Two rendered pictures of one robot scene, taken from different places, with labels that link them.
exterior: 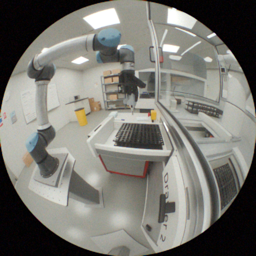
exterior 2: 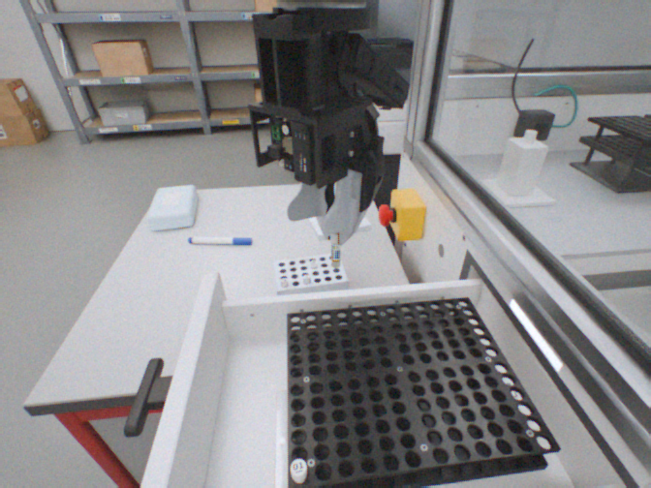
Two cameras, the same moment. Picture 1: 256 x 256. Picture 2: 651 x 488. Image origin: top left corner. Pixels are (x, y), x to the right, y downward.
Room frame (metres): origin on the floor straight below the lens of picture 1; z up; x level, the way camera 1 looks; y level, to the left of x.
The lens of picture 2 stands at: (0.14, 0.07, 1.20)
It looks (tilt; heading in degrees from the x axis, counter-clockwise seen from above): 35 degrees down; 339
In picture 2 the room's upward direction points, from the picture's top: straight up
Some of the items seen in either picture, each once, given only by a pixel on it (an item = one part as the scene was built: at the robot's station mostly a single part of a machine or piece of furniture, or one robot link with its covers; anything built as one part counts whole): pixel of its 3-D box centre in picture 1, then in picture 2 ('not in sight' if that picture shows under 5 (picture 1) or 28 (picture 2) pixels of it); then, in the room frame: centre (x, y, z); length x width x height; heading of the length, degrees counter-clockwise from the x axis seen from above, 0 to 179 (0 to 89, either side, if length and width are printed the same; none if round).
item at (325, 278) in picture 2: not in sight; (310, 278); (0.61, -0.05, 0.78); 0.12 x 0.08 x 0.04; 82
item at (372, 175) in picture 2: (134, 93); (356, 166); (0.42, -0.05, 1.08); 0.05 x 0.02 x 0.09; 32
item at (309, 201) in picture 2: (127, 101); (309, 204); (0.44, -0.01, 1.03); 0.06 x 0.03 x 0.09; 122
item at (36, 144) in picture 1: (35, 146); not in sight; (0.14, 0.53, 0.95); 0.13 x 0.12 x 0.14; 14
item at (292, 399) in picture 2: (120, 130); (296, 381); (0.34, 0.04, 0.90); 0.18 x 0.02 x 0.01; 166
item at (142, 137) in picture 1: (139, 136); (396, 387); (0.31, -0.06, 0.87); 0.22 x 0.18 x 0.06; 76
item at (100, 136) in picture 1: (104, 133); (198, 408); (0.36, 0.14, 0.87); 0.29 x 0.02 x 0.11; 166
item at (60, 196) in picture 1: (53, 173); not in sight; (0.12, 0.56, 0.70); 0.45 x 0.44 x 0.12; 103
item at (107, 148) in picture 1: (141, 137); (404, 388); (0.31, -0.07, 0.86); 0.40 x 0.26 x 0.06; 76
